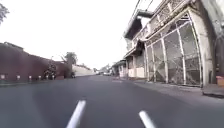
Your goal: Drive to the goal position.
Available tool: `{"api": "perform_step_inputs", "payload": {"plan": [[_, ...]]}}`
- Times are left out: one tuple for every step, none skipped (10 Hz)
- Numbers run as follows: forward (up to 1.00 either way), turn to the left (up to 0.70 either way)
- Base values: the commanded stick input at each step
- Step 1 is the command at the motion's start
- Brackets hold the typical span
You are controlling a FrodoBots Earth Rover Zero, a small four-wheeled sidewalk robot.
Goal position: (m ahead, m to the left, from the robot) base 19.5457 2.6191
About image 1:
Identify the pale multi-storey building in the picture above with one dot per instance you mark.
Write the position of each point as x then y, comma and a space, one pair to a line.
135, 50

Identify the grey asphalt road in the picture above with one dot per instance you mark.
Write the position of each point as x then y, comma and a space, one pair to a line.
110, 100

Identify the tree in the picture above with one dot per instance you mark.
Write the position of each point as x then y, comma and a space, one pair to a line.
70, 58
2, 11

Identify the building with white metal gate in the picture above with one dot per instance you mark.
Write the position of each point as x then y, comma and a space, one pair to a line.
180, 50

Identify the grey pavement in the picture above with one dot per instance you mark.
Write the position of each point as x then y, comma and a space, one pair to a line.
186, 89

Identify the pale wall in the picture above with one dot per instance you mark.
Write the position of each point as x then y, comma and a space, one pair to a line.
81, 70

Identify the dark red brick wall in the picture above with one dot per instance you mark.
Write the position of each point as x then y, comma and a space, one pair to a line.
23, 65

